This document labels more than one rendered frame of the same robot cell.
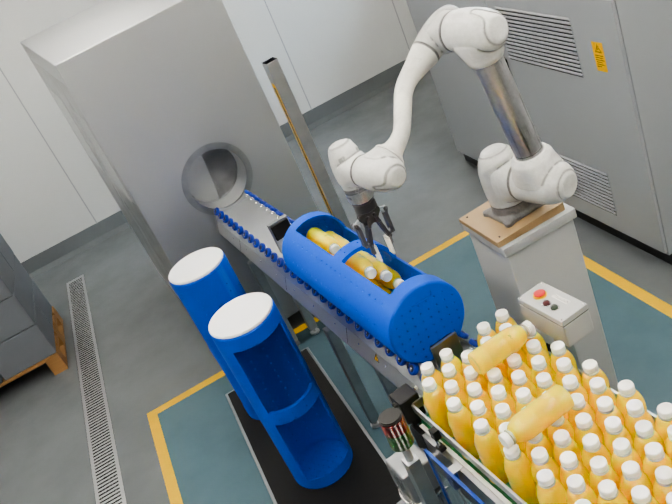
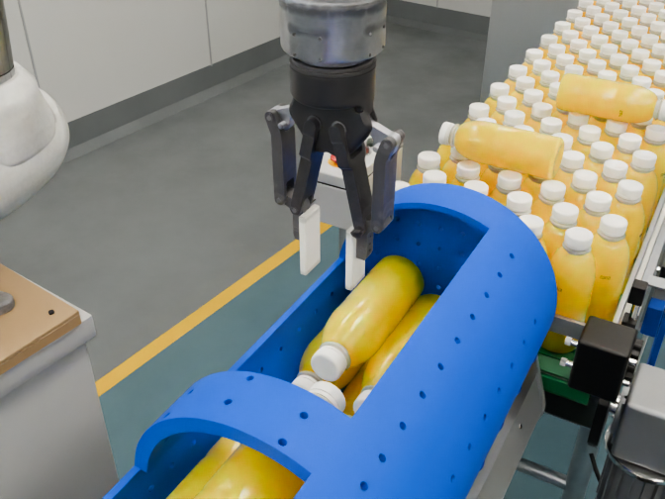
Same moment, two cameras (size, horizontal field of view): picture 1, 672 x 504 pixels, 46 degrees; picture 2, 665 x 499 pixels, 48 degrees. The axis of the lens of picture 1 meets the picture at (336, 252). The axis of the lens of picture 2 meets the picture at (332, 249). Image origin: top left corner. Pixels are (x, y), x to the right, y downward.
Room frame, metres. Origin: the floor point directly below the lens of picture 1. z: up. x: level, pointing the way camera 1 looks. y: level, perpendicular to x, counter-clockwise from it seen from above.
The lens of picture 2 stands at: (2.74, 0.29, 1.68)
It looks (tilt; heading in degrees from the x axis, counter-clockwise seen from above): 34 degrees down; 226
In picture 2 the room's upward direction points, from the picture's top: straight up
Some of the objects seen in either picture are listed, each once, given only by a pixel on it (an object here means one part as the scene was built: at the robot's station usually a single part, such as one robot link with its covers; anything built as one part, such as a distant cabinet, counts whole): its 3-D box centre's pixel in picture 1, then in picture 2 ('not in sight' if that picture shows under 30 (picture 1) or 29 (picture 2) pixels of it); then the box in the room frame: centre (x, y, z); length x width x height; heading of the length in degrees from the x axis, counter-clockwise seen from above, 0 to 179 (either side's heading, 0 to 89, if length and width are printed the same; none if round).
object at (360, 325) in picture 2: not in sight; (369, 315); (2.21, -0.18, 1.10); 0.19 x 0.07 x 0.07; 16
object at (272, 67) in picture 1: (338, 216); not in sight; (3.52, -0.09, 0.85); 0.06 x 0.06 x 1.70; 16
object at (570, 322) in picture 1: (555, 313); (353, 174); (1.88, -0.52, 1.05); 0.20 x 0.10 x 0.10; 16
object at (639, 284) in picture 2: (437, 439); (634, 304); (1.72, -0.04, 0.94); 0.03 x 0.02 x 0.08; 16
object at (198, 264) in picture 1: (195, 265); not in sight; (3.32, 0.62, 1.03); 0.28 x 0.28 x 0.01
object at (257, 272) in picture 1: (274, 304); not in sight; (3.93, 0.45, 0.31); 0.06 x 0.06 x 0.63; 16
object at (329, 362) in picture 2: not in sight; (329, 362); (2.30, -0.16, 1.10); 0.04 x 0.02 x 0.04; 106
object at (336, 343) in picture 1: (353, 377); not in sight; (2.99, 0.17, 0.31); 0.06 x 0.06 x 0.63; 16
